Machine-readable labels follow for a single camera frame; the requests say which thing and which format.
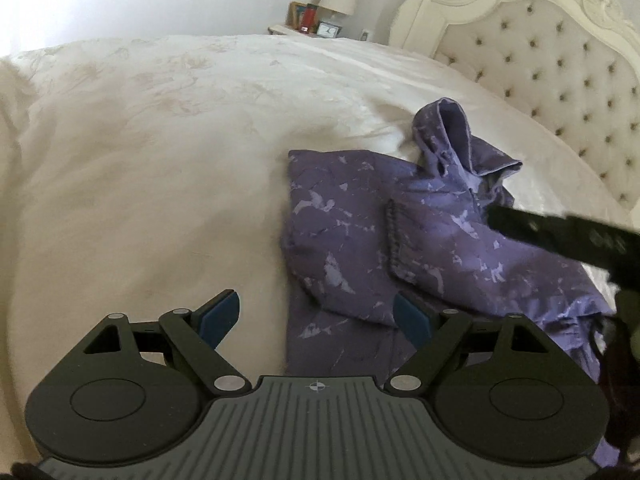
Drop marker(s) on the cream tufted headboard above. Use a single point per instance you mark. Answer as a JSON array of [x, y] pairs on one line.
[[550, 60]]

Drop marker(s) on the wooden picture frame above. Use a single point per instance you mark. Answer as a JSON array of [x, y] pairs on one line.
[[295, 15]]

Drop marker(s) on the white nightstand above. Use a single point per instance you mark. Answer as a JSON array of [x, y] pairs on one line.
[[280, 29]]

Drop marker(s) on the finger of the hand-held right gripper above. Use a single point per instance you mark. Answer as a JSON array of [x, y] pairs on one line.
[[550, 235]]

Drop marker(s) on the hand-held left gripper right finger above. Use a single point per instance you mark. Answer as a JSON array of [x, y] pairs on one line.
[[412, 321]]

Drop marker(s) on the purple patterned shirt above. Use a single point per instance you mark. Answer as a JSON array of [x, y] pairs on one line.
[[350, 220]]

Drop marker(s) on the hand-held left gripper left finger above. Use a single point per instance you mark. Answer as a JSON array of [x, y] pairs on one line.
[[220, 319]]

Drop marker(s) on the small white clock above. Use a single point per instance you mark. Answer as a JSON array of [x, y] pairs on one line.
[[329, 30]]

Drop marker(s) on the cream floral bedspread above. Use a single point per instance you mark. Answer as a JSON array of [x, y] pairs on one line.
[[150, 160]]

